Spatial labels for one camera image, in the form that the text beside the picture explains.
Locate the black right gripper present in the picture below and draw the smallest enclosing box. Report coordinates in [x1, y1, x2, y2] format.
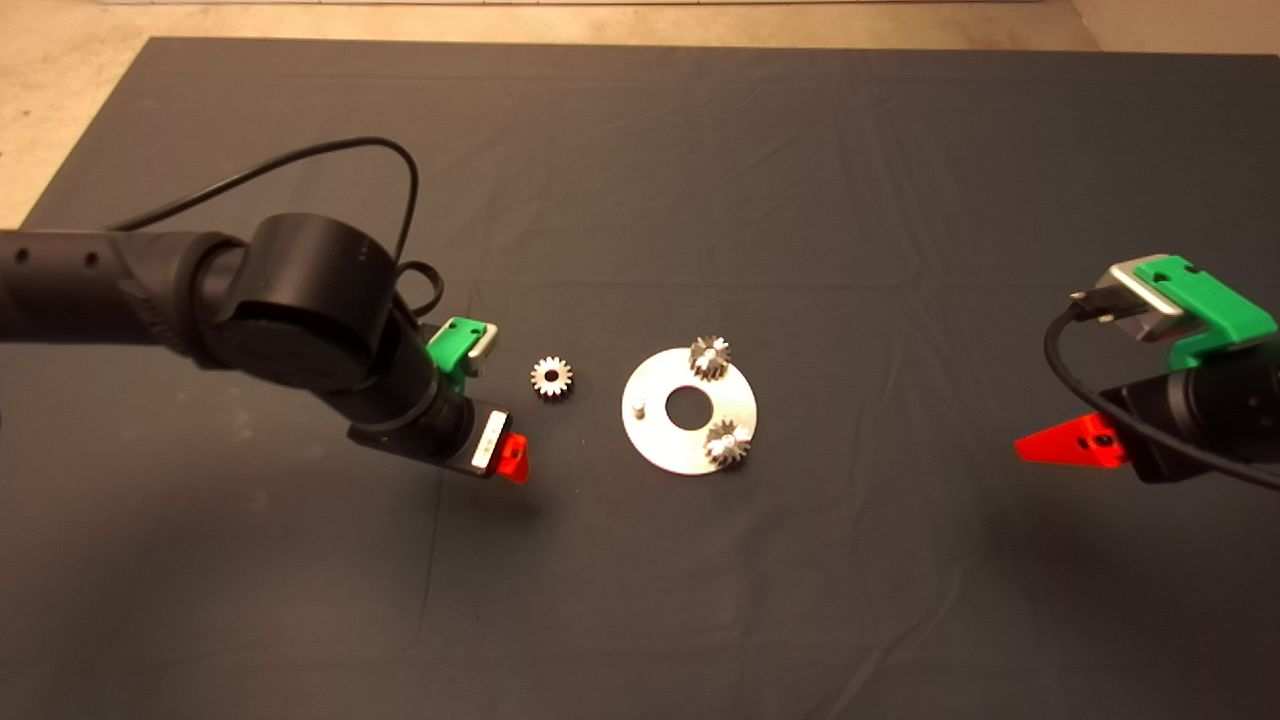
[1014, 355, 1280, 486]

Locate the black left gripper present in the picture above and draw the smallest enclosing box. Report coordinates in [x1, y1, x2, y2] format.
[348, 390, 531, 485]

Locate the small steel planetary gear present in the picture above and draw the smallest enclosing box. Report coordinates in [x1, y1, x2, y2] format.
[704, 420, 753, 468]
[530, 356, 575, 402]
[688, 335, 732, 382]

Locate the round metal carrier plate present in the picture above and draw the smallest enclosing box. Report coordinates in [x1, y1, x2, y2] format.
[621, 345, 759, 476]

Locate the dark grey table cloth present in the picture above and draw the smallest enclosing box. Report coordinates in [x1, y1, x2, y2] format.
[0, 38, 1280, 720]

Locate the green left camera mount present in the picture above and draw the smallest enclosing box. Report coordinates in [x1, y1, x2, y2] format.
[425, 318, 488, 379]

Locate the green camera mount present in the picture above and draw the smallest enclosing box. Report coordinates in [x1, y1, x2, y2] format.
[1138, 255, 1279, 371]
[425, 318, 488, 379]

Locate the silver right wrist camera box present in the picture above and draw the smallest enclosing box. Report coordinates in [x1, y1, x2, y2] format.
[1105, 258, 1191, 344]

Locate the green right camera mount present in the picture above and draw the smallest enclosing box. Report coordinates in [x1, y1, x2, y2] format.
[1138, 255, 1279, 371]

